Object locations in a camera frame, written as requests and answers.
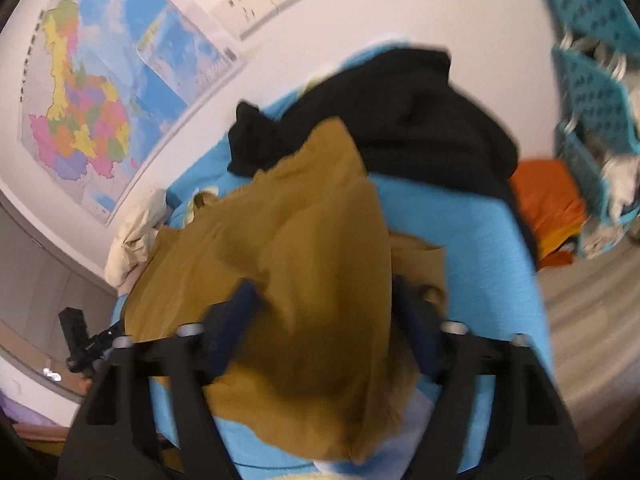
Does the blue flower print bedsheet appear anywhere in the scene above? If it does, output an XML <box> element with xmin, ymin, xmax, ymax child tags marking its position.
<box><xmin>110</xmin><ymin>40</ymin><xmax>557</xmax><ymax>480</ymax></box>

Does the purple cloth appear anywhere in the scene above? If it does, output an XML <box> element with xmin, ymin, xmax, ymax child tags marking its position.
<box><xmin>0</xmin><ymin>391</ymin><xmax>73</xmax><ymax>428</ymax></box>

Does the colourful wall map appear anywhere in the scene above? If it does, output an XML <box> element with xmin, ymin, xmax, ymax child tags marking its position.
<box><xmin>17</xmin><ymin>0</ymin><xmax>249</xmax><ymax>226</ymax></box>

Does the cream crumpled cloth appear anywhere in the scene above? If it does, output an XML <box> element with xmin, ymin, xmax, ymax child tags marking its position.
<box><xmin>105</xmin><ymin>187</ymin><xmax>174</xmax><ymax>292</ymax></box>

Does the teal plastic storage rack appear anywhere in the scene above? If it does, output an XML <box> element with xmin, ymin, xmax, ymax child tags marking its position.
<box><xmin>525</xmin><ymin>0</ymin><xmax>640</xmax><ymax>228</ymax></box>

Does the black garment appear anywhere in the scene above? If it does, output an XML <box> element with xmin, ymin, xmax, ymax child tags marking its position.
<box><xmin>227</xmin><ymin>47</ymin><xmax>542</xmax><ymax>272</ymax></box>

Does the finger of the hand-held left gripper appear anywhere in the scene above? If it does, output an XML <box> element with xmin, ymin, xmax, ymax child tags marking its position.
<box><xmin>58</xmin><ymin>307</ymin><xmax>91</xmax><ymax>361</ymax></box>

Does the orange cloth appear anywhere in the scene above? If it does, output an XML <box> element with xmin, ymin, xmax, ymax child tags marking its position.
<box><xmin>509</xmin><ymin>159</ymin><xmax>590</xmax><ymax>269</ymax></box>

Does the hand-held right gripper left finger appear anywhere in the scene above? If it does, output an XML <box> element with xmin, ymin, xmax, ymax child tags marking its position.
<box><xmin>56</xmin><ymin>280</ymin><xmax>262</xmax><ymax>480</ymax></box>

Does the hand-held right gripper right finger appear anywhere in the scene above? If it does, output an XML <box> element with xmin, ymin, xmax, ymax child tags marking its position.
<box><xmin>392</xmin><ymin>275</ymin><xmax>587</xmax><ymax>480</ymax></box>

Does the olive green jacket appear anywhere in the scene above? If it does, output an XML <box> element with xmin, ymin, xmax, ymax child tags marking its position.
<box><xmin>122</xmin><ymin>117</ymin><xmax>449</xmax><ymax>466</ymax></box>

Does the white cloth in rack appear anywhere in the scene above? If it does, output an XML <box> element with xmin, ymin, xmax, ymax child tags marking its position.
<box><xmin>599</xmin><ymin>152</ymin><xmax>640</xmax><ymax>222</ymax></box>

